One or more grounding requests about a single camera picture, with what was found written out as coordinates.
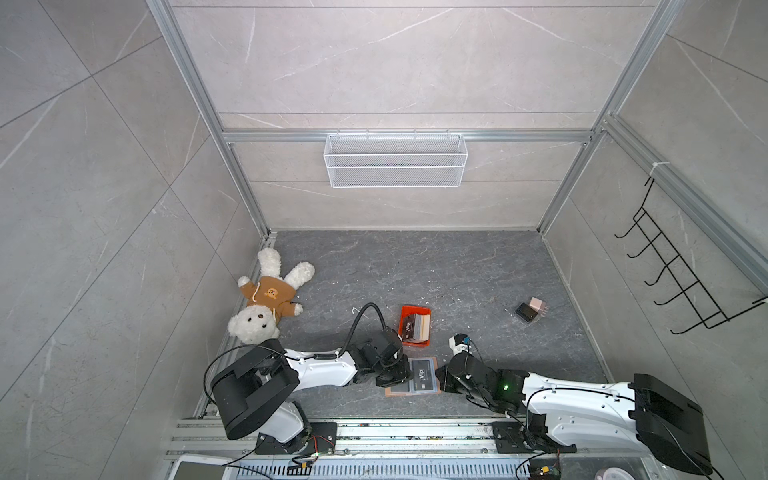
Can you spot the tan leather card holder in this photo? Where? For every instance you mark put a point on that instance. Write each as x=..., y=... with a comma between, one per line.
x=401, y=390

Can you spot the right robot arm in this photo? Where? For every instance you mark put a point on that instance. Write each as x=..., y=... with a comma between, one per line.
x=550, y=415

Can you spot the white tablet device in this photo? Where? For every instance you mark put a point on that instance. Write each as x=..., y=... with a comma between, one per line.
x=201, y=467

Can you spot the aluminium rail frame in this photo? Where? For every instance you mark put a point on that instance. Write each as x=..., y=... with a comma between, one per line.
x=365, y=448

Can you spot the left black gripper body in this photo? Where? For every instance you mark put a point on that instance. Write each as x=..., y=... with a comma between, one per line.
x=400, y=371

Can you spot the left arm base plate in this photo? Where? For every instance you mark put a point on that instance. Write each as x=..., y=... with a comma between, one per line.
x=300, y=438

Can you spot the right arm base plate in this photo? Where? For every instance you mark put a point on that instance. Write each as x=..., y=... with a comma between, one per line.
x=515, y=438

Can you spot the red plastic tray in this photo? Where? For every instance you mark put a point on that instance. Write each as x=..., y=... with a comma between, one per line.
x=408, y=310

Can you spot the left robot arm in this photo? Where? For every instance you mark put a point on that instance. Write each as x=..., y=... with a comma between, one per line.
x=253, y=393

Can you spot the white wire mesh basket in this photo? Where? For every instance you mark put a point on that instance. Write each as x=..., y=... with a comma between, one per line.
x=406, y=160

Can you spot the black wire hook rack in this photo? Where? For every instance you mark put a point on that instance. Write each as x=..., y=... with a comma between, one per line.
x=708, y=312

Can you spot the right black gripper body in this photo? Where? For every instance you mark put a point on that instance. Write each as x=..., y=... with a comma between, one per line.
x=450, y=384

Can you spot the small black pink box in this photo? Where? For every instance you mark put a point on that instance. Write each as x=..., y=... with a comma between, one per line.
x=531, y=311

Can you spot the white teddy bear brown shirt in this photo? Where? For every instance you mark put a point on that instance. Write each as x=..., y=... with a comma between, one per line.
x=269, y=299

